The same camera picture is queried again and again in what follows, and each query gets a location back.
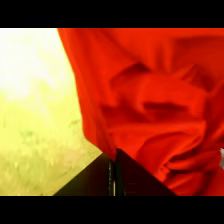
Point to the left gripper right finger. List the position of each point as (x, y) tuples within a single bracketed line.
[(140, 181)]

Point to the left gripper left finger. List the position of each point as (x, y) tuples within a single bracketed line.
[(95, 181)]

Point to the red T-shirt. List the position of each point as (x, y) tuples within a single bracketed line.
[(156, 100)]

